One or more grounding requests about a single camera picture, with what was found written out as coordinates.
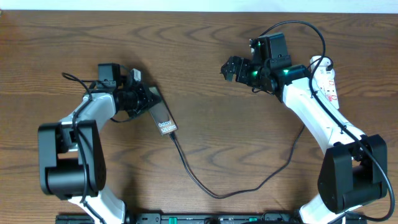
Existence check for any black USB charging cable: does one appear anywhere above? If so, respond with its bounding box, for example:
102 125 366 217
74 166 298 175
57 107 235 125
169 56 335 200

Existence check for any Galaxy S25 Ultra smartphone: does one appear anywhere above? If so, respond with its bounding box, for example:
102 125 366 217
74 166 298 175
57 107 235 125
149 86 178 135

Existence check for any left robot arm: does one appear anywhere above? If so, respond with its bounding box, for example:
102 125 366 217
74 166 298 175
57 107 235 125
38 63 160 223

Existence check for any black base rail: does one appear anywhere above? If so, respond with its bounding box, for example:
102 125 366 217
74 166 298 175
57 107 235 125
55 212 368 224

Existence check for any white power strip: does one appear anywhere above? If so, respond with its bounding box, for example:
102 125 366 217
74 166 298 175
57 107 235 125
314 57 340 109

